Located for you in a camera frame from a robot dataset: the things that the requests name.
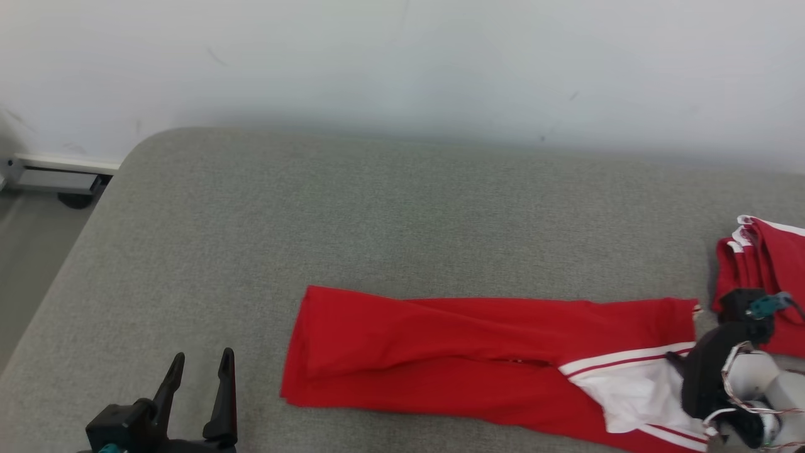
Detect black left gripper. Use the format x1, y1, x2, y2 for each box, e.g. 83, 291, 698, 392
135, 347, 238, 453

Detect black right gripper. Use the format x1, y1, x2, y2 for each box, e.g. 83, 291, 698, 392
665, 321, 774, 419

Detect red Bulls 23 shorts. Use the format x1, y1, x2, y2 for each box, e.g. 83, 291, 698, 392
712, 215, 805, 359

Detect red Bulls jersey white sleeves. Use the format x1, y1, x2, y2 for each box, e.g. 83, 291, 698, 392
280, 285, 711, 453

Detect dark grey flat box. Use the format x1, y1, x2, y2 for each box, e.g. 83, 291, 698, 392
6, 165, 104, 194

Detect white baseboard strip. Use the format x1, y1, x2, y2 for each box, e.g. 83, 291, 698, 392
13, 153, 121, 176

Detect teal right camera connector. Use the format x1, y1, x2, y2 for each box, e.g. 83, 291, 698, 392
747, 291, 793, 318

